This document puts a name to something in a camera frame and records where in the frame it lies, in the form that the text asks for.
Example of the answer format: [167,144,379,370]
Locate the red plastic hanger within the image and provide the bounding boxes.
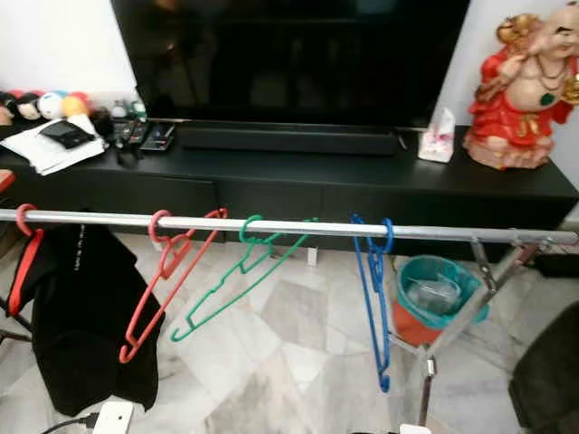
[118,208,229,364]
[7,203,46,317]

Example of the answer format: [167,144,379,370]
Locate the black jacket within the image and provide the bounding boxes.
[9,224,166,417]

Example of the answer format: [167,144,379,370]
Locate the green plastic hanger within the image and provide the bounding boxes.
[170,215,318,343]

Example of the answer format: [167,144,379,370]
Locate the blue plastic hanger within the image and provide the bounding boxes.
[350,212,396,394]

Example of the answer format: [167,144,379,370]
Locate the marble top folding table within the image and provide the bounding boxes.
[0,167,33,344]

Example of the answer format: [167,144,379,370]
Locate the white papers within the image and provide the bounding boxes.
[14,116,107,175]

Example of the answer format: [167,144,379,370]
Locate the black wallet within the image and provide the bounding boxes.
[39,120,96,150]

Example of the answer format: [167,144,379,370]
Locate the white plush ball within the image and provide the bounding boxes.
[39,90,66,120]

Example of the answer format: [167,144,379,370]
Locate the orange plush ball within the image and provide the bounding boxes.
[62,92,90,118]

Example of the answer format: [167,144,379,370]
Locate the green white mug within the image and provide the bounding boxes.
[127,98,148,123]

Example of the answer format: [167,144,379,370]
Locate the black remote control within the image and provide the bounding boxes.
[140,122,177,155]

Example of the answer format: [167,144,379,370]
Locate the black soundbar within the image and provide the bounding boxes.
[176,125,401,156]

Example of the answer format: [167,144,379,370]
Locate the chrome clothes rack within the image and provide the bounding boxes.
[0,208,579,434]

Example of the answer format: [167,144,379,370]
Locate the black TV cabinet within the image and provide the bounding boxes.
[0,122,579,268]

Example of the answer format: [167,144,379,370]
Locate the black flat screen TV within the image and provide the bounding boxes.
[110,0,471,127]

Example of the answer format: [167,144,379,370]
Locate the teal plastic bin liner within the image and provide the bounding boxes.
[396,255,489,325]

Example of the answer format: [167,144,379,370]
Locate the red waste bin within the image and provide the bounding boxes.
[392,298,444,347]

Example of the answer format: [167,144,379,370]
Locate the white pink tissue pack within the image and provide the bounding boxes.
[418,107,456,164]

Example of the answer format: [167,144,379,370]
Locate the red laughing Buddha statue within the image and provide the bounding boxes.
[463,3,579,171]

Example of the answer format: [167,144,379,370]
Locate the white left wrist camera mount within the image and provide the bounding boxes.
[92,401,135,434]

